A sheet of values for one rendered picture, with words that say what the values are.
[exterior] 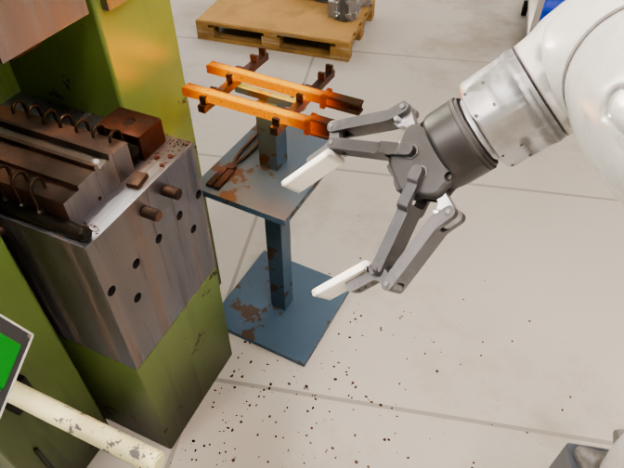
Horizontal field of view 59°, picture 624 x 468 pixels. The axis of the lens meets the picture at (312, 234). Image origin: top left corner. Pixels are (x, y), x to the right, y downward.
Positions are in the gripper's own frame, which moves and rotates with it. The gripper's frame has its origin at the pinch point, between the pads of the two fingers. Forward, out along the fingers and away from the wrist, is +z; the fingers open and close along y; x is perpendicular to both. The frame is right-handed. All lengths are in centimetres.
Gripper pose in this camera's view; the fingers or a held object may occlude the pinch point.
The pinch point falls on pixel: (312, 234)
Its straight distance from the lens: 59.7
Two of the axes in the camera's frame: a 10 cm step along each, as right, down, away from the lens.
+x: 6.1, 2.3, 7.6
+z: -7.5, 4.7, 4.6
